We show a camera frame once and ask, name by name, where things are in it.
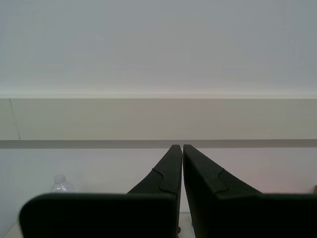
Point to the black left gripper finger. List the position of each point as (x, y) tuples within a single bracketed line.
[(104, 215), (247, 215)]

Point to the clear plastic water bottle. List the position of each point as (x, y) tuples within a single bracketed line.
[(62, 184)]

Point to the brown cardboard box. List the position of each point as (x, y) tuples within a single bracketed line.
[(315, 189)]

